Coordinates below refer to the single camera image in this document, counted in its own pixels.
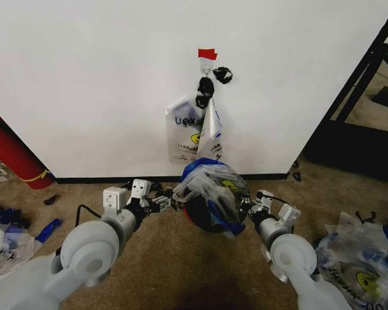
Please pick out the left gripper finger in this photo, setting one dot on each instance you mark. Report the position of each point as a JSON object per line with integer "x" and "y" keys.
{"x": 161, "y": 199}
{"x": 158, "y": 208}

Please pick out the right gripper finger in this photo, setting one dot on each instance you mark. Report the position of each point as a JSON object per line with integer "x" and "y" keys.
{"x": 247, "y": 201}
{"x": 245, "y": 211}

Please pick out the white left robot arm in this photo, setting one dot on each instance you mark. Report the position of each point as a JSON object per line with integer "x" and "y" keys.
{"x": 84, "y": 245}

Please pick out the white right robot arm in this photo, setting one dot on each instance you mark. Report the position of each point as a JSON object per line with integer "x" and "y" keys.
{"x": 291, "y": 255}

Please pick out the clear blue bin liner bag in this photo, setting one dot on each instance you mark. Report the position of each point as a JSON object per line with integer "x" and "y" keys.
{"x": 213, "y": 187}

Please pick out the white printed garbage bag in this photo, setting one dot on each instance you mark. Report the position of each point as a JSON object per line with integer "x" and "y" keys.
{"x": 184, "y": 135}

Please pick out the black baseboard strip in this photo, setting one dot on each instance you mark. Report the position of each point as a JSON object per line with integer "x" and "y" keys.
{"x": 116, "y": 178}

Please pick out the small black tape scraps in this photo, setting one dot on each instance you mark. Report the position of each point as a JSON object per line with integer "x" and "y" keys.
{"x": 296, "y": 176}

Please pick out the black scrap on carpet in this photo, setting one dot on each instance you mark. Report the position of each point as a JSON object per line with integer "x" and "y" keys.
{"x": 51, "y": 200}

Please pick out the blue plastic strip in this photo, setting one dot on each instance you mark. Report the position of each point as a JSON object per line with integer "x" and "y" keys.
{"x": 48, "y": 230}

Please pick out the black plastic clip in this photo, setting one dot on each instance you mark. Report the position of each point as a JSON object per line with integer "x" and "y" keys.
{"x": 365, "y": 217}

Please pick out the pile of clear printed bags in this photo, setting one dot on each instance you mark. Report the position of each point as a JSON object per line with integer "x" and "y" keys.
{"x": 359, "y": 264}

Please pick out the crumpled black tape piece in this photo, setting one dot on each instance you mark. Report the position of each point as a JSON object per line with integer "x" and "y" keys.
{"x": 223, "y": 75}

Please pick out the red fire extinguisher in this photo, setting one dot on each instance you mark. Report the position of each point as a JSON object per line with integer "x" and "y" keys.
{"x": 16, "y": 155}

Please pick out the pile of clear blue bags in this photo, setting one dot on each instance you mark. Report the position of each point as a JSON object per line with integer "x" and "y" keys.
{"x": 6, "y": 239}

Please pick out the red tape piece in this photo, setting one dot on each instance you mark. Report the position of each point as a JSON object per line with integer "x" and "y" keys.
{"x": 207, "y": 54}

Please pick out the black flat square object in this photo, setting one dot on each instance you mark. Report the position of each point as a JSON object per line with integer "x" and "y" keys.
{"x": 383, "y": 96}

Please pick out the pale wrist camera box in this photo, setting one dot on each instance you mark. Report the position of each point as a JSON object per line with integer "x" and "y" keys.
{"x": 140, "y": 188}
{"x": 265, "y": 196}

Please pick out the clear wall hook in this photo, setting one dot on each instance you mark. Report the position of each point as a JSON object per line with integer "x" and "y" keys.
{"x": 206, "y": 67}

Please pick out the black metal shelf frame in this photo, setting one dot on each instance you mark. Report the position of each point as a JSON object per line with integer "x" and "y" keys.
{"x": 349, "y": 97}

